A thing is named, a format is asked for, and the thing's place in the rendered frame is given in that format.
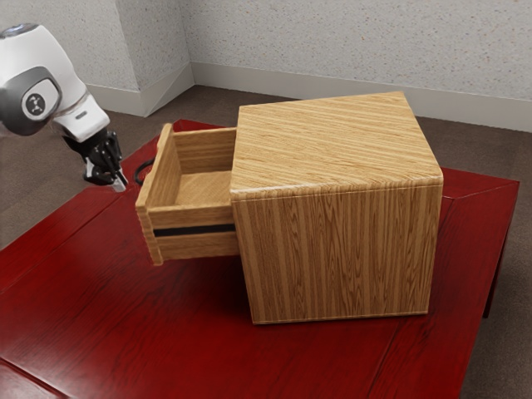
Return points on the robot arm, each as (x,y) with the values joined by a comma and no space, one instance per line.
(39,89)

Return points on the wooden cabinet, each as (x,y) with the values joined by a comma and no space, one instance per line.
(332,199)

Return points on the open wooden drawer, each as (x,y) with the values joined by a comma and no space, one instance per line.
(189,195)

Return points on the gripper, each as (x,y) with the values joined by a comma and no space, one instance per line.
(92,151)

